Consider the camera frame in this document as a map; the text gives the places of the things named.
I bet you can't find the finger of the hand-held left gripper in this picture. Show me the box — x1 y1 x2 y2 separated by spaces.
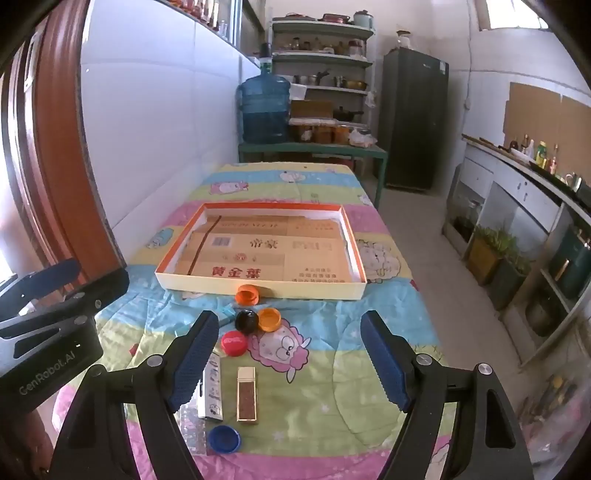
0 268 130 340
0 259 81 319

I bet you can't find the blue water jug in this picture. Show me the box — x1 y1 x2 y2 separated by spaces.
236 44 291 144

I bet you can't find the cardboard sheet on wall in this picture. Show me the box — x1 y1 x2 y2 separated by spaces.
502 82 591 153

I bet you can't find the metal pot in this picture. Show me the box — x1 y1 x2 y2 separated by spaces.
524 295 561 337

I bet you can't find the gold lighter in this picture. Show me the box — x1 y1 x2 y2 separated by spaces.
236 367 260 423

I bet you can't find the wall cable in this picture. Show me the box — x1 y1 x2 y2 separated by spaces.
465 28 476 104

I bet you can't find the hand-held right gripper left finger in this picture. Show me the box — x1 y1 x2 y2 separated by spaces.
46 311 221 480

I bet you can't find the cardboard box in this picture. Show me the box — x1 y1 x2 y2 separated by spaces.
290 99 334 120

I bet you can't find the potted green plant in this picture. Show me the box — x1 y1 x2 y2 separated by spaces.
467 226 509 284

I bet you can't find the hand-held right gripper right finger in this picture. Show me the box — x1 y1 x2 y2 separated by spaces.
360 310 536 480

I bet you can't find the cluttered tool pile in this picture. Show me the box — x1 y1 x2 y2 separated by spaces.
517 374 587 462

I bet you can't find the window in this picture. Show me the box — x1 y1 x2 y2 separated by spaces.
485 0 550 31

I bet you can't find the white kitchen counter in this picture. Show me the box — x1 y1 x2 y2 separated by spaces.
443 136 591 365

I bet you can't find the row of ledge jars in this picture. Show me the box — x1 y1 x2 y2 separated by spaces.
171 0 232 35

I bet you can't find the row of shelf jars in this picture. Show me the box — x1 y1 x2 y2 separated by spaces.
279 39 368 57

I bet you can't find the green pot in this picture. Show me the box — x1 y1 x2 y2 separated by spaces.
549 228 591 298

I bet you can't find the clear lighter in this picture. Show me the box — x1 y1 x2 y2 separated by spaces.
182 401 206 455

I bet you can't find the blue bottle cap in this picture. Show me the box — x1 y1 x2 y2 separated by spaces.
208 425 242 455

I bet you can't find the orange rimmed cardboard tray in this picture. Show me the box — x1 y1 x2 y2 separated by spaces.
154 202 368 301

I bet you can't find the glass jug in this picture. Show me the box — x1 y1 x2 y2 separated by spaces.
455 199 483 241

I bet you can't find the white shelf rack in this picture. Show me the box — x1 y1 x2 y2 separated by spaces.
270 17 376 139

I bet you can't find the white printed lighter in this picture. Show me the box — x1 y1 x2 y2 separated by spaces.
198 353 225 422

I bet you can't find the wooden door frame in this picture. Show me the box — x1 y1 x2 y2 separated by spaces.
0 0 130 296

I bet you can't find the red bottle cap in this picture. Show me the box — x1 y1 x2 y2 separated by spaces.
221 332 247 357

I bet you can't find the dark refrigerator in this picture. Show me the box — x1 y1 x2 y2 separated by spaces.
378 48 450 192

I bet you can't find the green planter box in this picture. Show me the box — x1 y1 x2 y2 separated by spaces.
489 256 532 310

